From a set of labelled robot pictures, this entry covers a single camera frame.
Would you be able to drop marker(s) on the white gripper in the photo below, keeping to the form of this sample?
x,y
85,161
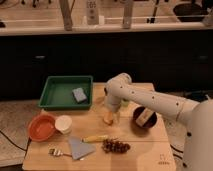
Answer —
x,y
114,108

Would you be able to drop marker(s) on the orange apple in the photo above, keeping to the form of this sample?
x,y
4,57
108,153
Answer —
x,y
108,118

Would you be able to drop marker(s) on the white paper cup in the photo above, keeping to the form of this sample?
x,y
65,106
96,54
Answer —
x,y
63,124

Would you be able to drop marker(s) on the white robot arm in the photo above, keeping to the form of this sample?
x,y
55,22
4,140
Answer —
x,y
196,116

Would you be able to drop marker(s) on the tan block in bowl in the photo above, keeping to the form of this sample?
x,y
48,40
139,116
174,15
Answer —
x,y
143,117

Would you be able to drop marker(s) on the bunch of brown grapes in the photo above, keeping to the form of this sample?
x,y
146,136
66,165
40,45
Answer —
x,y
114,146

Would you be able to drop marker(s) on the black bowl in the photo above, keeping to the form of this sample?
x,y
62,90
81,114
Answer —
x,y
150,123

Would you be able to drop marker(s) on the wooden table board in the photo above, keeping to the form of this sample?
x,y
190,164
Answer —
x,y
150,148

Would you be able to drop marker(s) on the grey blue sponge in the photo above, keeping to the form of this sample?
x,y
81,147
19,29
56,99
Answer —
x,y
79,95

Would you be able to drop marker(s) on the grey blue cloth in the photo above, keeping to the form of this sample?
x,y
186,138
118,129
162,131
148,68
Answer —
x,y
80,149

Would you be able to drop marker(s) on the green plastic tray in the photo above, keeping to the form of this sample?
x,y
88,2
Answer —
x,y
58,93

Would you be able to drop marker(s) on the metal fork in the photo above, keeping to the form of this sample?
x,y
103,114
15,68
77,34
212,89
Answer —
x,y
56,152

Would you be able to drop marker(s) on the orange bowl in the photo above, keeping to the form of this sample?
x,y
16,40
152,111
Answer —
x,y
41,127

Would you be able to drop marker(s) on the yellow handled knife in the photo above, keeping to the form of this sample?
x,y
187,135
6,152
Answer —
x,y
98,138

